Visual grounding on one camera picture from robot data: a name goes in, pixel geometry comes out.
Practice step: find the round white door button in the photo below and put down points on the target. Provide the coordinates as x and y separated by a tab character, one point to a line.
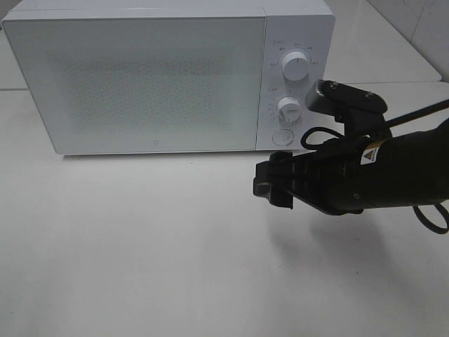
283	137

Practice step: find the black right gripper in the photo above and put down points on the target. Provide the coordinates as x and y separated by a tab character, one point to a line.
310	181

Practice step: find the white microwave oven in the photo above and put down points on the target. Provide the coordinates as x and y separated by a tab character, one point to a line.
288	26

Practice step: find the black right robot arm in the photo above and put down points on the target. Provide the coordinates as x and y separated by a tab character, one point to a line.
409	170

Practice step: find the white microwave knob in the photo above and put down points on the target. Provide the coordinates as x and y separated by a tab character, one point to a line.
289	109
295	65

